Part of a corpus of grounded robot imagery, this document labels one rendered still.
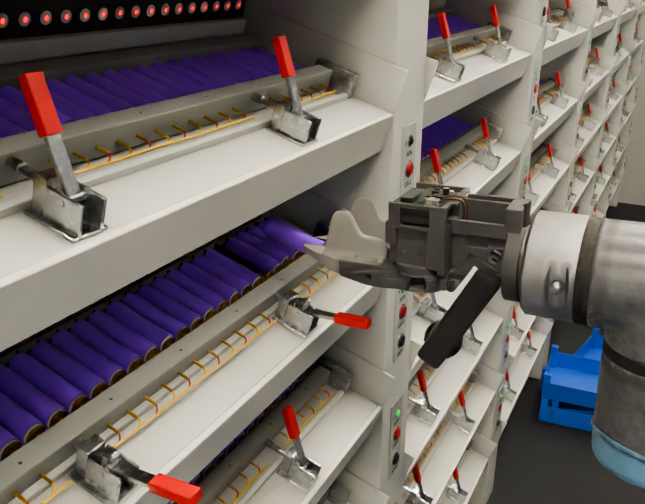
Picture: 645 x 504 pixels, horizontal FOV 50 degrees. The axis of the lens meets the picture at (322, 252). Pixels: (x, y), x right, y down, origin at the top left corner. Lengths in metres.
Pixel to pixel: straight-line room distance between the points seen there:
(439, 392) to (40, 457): 0.91
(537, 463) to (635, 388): 1.51
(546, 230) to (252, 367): 0.28
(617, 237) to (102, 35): 0.46
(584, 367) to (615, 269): 1.83
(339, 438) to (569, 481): 1.28
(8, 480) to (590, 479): 1.77
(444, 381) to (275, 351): 0.72
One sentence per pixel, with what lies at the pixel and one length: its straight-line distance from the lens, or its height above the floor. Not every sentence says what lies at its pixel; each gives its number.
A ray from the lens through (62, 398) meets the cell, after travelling 0.56.
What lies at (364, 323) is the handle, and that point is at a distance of 0.66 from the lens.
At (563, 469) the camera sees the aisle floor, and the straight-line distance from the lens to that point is 2.11.
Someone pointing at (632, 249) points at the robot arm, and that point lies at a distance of 0.58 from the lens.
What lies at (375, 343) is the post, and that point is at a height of 0.83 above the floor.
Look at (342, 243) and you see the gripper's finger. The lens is 0.65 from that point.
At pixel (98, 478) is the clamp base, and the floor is 0.95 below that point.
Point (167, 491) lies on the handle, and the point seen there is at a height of 0.96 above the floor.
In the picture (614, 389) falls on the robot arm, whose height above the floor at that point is 0.95.
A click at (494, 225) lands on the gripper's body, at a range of 0.60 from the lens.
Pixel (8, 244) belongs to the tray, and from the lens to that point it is 0.42.
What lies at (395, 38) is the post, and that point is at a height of 1.20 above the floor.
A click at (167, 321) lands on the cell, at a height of 0.98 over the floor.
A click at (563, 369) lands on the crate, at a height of 0.08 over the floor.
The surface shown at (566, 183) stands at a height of 0.68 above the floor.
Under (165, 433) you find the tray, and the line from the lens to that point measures 0.57.
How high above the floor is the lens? 1.27
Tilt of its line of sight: 22 degrees down
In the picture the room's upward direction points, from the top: straight up
